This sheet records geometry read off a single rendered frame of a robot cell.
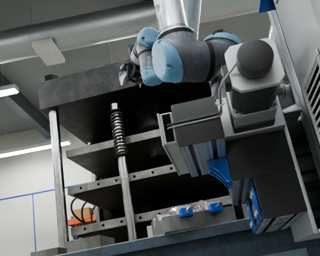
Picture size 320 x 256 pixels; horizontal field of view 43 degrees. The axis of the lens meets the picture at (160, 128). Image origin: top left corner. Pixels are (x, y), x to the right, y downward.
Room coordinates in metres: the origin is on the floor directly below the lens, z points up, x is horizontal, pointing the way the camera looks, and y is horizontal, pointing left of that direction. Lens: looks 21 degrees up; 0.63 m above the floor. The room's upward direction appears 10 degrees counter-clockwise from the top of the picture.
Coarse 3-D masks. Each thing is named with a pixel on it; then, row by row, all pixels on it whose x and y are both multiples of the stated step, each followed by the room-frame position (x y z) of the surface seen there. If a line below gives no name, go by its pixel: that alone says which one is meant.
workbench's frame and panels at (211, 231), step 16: (224, 224) 1.47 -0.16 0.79; (240, 224) 1.46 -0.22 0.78; (144, 240) 1.51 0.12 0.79; (160, 240) 1.50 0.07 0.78; (176, 240) 1.49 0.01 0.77; (192, 240) 1.51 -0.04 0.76; (208, 240) 1.53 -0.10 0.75; (224, 240) 1.52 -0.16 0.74; (240, 240) 1.51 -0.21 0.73; (256, 240) 1.50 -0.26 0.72; (272, 240) 1.49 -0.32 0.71; (288, 240) 1.49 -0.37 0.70
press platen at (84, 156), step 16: (96, 144) 2.48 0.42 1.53; (112, 144) 2.46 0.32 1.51; (128, 144) 2.46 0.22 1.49; (144, 144) 2.52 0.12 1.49; (160, 144) 2.57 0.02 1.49; (80, 160) 2.61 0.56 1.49; (96, 160) 2.67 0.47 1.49; (112, 160) 2.73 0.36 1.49; (128, 160) 2.80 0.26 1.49; (144, 160) 2.87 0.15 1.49; (160, 160) 2.94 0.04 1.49; (112, 176) 3.16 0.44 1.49
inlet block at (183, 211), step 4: (176, 208) 1.49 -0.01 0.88; (180, 208) 1.44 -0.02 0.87; (184, 208) 1.44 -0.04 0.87; (188, 208) 1.39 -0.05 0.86; (192, 208) 1.44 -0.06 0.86; (180, 212) 1.44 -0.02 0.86; (184, 212) 1.44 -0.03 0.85; (188, 212) 1.44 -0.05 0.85; (192, 212) 1.44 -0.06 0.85; (180, 216) 1.46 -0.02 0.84; (184, 216) 1.45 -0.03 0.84; (188, 216) 1.47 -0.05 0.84
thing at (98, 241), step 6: (72, 240) 1.76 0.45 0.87; (78, 240) 1.76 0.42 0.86; (84, 240) 1.75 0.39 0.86; (90, 240) 1.75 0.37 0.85; (96, 240) 1.75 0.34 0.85; (102, 240) 1.77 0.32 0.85; (108, 240) 1.85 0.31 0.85; (114, 240) 1.94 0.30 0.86; (72, 246) 1.76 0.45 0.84; (78, 246) 1.76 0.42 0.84; (84, 246) 1.76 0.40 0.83; (90, 246) 1.75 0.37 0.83; (96, 246) 1.75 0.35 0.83
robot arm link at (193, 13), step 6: (186, 0) 1.13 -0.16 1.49; (192, 0) 1.13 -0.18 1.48; (198, 0) 1.14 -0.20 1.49; (186, 6) 1.14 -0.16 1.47; (192, 6) 1.14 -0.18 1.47; (198, 6) 1.15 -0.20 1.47; (186, 12) 1.15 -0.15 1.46; (192, 12) 1.15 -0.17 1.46; (198, 12) 1.17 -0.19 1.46; (192, 18) 1.17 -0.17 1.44; (198, 18) 1.18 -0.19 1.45; (192, 24) 1.18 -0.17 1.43; (198, 24) 1.20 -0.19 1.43; (198, 30) 1.21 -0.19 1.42
